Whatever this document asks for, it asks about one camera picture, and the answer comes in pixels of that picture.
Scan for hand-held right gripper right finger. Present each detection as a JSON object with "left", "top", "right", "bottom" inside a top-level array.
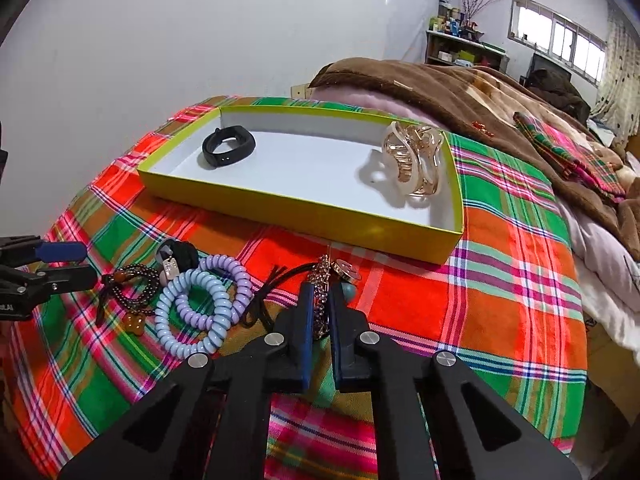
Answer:
[{"left": 327, "top": 290, "right": 583, "bottom": 480}]

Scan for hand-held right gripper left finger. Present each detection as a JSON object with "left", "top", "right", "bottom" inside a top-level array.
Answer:
[{"left": 57, "top": 281, "right": 321, "bottom": 480}]

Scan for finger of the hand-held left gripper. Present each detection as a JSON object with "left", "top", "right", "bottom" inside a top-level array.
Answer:
[
  {"left": 0, "top": 265, "right": 99, "bottom": 307},
  {"left": 0, "top": 235, "right": 87, "bottom": 267}
]

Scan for black cord tie with charm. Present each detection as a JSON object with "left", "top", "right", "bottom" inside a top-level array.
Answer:
[{"left": 242, "top": 259, "right": 363, "bottom": 331}]

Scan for rhinestone hair clip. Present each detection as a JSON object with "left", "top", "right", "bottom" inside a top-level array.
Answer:
[{"left": 307, "top": 255, "right": 333, "bottom": 341}]

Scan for dark beaded bracelet amber charms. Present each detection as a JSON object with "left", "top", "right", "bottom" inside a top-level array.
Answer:
[{"left": 95, "top": 262, "right": 162, "bottom": 333}]

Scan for purple spiral hair tie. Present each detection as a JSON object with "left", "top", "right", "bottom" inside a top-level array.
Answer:
[{"left": 175, "top": 254, "right": 254, "bottom": 333}]

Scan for blue spiral hair tie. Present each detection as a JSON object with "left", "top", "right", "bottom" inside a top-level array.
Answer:
[{"left": 154, "top": 268, "right": 233, "bottom": 359}]

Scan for white tray with green rim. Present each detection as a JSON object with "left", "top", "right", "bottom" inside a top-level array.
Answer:
[{"left": 136, "top": 105, "right": 466, "bottom": 266}]

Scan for plaid bed cloth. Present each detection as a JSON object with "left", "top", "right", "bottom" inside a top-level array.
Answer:
[{"left": 10, "top": 95, "right": 588, "bottom": 480}]

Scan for black smart band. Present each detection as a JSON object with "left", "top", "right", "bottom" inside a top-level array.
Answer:
[{"left": 201, "top": 127, "right": 257, "bottom": 167}]

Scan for clear rose-gold claw clip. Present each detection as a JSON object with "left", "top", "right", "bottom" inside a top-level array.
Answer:
[{"left": 382, "top": 121, "right": 446, "bottom": 209}]

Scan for pink quilt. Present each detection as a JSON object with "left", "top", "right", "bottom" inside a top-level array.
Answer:
[{"left": 312, "top": 87, "right": 426, "bottom": 123}]

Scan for white patterned quilt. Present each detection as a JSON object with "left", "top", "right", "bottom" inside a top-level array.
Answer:
[{"left": 555, "top": 190, "right": 640, "bottom": 351}]

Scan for brown fleece blanket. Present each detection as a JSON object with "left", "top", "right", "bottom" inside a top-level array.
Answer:
[{"left": 307, "top": 57, "right": 640, "bottom": 261}]

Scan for folded plaid cloth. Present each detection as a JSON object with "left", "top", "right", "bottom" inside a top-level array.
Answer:
[{"left": 513, "top": 111, "right": 628, "bottom": 203}]

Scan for wooden shelf unit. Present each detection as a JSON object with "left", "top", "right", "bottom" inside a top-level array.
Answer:
[{"left": 425, "top": 29, "right": 510, "bottom": 73}]

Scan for pile of dark clothes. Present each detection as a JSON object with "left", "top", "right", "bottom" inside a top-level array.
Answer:
[{"left": 525, "top": 67, "right": 591, "bottom": 121}]

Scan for row of bottles and jars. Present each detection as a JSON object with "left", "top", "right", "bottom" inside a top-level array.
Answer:
[{"left": 429, "top": 0, "right": 486, "bottom": 41}]

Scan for black television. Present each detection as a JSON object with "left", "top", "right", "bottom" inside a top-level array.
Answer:
[{"left": 529, "top": 52, "right": 573, "bottom": 86}]

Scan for vase of pink branches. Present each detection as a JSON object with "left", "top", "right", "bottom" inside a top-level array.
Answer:
[{"left": 456, "top": 0, "right": 507, "bottom": 26}]

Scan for window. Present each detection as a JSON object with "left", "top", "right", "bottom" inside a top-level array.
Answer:
[{"left": 507, "top": 0, "right": 608, "bottom": 88}]

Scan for dotted curtain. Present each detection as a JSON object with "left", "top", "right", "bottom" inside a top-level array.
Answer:
[{"left": 590, "top": 7, "right": 640, "bottom": 138}]

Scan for black hair tie silver tag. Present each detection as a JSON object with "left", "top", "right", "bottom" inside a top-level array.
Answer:
[{"left": 156, "top": 240, "right": 200, "bottom": 281}]

